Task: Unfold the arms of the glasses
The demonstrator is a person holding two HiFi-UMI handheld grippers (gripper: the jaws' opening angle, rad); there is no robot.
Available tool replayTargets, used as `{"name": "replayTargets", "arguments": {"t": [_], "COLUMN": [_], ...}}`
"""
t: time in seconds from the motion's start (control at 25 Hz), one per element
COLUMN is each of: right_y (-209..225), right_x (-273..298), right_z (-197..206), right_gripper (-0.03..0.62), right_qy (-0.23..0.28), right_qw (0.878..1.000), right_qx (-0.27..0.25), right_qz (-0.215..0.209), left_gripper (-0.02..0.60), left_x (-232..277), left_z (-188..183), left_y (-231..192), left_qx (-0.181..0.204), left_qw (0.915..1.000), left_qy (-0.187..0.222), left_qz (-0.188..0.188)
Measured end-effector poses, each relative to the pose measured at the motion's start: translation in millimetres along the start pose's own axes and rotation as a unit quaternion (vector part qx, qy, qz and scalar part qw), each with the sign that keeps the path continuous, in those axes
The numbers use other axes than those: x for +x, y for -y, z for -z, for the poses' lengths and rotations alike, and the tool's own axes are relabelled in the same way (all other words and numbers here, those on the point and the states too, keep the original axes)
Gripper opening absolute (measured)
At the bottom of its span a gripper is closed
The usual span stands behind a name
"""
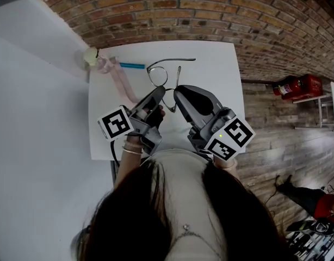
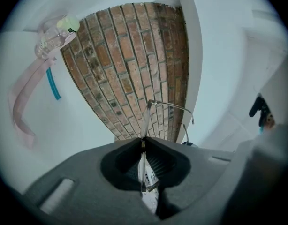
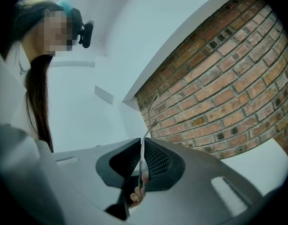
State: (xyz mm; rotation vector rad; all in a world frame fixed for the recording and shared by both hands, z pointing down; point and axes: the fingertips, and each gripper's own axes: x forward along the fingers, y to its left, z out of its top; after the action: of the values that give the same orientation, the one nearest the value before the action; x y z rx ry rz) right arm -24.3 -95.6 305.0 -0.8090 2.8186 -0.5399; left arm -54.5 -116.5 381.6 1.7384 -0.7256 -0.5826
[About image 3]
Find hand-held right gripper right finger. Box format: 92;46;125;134
121;137;264;225

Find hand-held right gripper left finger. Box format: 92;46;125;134
44;137;142;225

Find thin wire-frame eyeglasses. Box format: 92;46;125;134
137;93;160;203

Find person's right hand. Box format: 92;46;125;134
129;173;150;208

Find person's beige top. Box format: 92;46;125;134
4;40;53;153

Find person's head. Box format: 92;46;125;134
15;0;79;58

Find white wall panel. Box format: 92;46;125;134
94;85;114;105

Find silver pendant necklace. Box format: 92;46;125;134
18;52;30;75

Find black head-worn camera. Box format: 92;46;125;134
71;7;96;49

